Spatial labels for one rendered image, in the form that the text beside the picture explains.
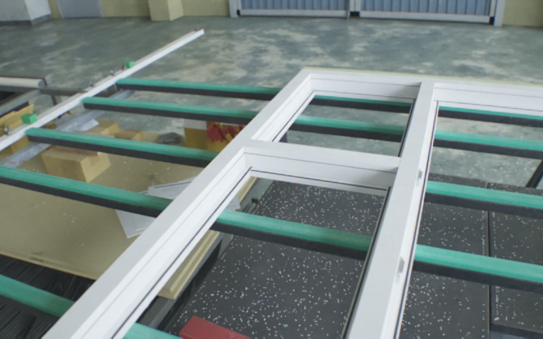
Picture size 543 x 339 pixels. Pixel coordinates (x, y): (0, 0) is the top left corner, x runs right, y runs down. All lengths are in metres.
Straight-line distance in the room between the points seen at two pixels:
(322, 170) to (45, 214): 0.96
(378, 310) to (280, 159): 0.52
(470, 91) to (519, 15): 5.30
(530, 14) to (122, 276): 6.43
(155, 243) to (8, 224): 0.88
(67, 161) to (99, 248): 0.47
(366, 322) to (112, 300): 0.40
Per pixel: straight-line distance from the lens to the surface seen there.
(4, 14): 10.20
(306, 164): 1.06
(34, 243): 1.50
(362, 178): 1.04
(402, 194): 0.91
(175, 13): 7.83
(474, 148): 1.34
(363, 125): 1.35
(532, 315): 1.23
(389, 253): 0.77
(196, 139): 1.75
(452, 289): 1.23
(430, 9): 6.67
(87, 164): 1.70
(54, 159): 1.78
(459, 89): 1.52
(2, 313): 1.81
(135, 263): 0.80
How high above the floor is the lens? 1.44
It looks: 31 degrees down
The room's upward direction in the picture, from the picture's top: 5 degrees counter-clockwise
